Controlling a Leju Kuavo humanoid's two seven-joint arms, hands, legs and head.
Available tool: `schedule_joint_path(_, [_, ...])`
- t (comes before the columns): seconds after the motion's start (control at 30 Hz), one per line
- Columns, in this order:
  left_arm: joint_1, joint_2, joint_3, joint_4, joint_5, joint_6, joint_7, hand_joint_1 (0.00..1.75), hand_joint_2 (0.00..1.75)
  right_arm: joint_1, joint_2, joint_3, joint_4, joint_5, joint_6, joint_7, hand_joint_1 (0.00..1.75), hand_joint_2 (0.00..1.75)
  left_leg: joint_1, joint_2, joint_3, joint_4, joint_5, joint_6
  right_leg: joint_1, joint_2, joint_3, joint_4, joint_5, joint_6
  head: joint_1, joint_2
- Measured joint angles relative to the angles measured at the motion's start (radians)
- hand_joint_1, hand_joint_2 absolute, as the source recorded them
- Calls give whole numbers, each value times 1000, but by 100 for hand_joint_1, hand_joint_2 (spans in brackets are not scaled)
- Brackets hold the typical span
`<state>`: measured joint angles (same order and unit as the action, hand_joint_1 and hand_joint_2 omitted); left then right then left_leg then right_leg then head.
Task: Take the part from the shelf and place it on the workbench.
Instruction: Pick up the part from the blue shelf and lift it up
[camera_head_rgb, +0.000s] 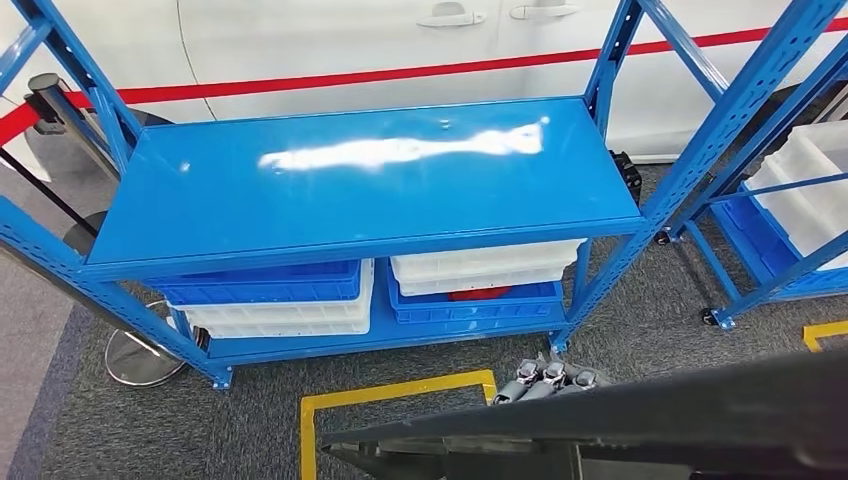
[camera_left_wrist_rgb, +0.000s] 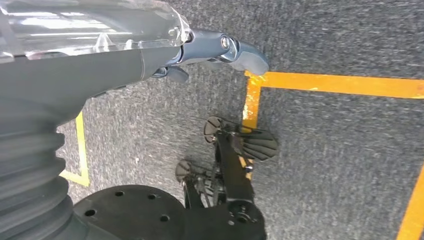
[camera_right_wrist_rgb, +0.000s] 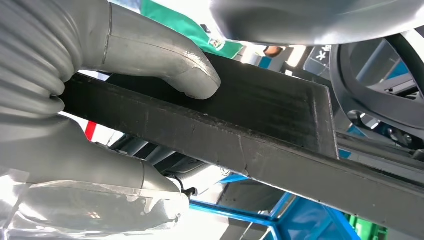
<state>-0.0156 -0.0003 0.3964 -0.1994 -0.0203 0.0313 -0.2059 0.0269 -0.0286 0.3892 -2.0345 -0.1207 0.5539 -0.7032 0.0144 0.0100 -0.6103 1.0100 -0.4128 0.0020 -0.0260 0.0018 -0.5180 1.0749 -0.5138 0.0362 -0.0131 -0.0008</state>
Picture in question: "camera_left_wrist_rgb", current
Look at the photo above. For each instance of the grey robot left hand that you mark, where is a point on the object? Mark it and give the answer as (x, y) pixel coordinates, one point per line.
(82, 66)

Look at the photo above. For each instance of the black robot pelvis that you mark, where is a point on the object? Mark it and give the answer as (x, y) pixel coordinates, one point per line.
(132, 215)

